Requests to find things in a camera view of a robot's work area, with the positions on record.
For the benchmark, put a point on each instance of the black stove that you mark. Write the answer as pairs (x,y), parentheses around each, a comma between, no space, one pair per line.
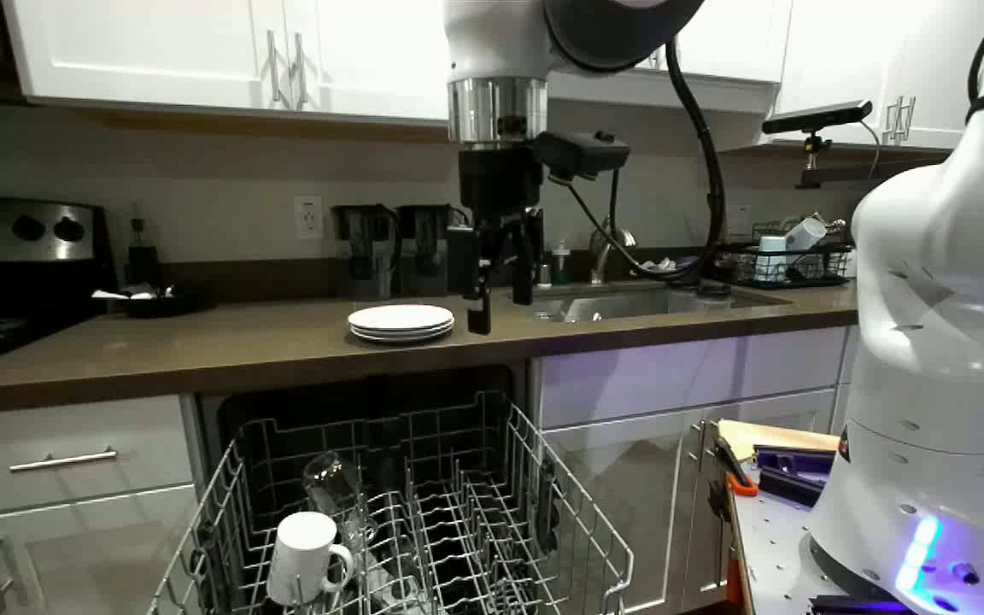
(53,262)

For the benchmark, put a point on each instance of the white upper cabinets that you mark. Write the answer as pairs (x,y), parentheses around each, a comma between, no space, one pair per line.
(376,61)

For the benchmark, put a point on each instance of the wire dishwasher rack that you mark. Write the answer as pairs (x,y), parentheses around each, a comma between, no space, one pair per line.
(474,515)

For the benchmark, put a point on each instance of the white ceramic mug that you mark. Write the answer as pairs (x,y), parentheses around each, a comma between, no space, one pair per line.
(308,560)

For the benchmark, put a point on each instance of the stack of white plates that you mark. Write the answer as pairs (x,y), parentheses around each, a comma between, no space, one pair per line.
(401,322)

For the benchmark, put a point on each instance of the black dish on counter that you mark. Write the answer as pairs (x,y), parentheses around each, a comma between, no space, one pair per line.
(151,302)

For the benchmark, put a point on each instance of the black coffee maker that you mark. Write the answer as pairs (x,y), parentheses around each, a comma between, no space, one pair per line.
(396,252)

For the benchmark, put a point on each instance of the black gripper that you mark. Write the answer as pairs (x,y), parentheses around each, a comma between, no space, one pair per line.
(503,182)

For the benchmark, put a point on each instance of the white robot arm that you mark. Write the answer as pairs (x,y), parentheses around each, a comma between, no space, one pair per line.
(903,508)

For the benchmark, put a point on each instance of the stainless kitchen sink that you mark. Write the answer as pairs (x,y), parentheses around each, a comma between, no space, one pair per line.
(636,302)

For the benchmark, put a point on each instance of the white lower drawer cabinet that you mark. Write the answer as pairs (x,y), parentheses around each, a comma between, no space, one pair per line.
(92,498)

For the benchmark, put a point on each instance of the dish drying rack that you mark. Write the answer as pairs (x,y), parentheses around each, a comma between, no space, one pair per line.
(794,253)

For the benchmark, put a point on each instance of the black camera on stand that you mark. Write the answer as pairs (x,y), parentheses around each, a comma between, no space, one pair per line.
(812,129)

